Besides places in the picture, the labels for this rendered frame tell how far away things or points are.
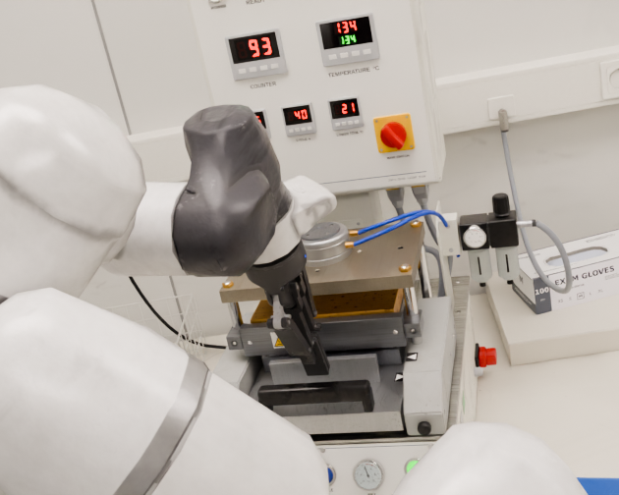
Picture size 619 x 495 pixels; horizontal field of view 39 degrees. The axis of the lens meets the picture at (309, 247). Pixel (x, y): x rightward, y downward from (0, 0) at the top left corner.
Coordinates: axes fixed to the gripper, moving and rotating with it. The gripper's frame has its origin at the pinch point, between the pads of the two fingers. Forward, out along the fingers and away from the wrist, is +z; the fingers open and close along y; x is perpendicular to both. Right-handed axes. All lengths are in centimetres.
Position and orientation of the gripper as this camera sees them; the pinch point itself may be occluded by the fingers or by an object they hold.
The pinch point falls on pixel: (311, 354)
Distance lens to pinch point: 115.7
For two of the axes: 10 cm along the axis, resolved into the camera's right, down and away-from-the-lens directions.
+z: 2.5, 7.1, 6.6
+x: 9.6, -0.9, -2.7
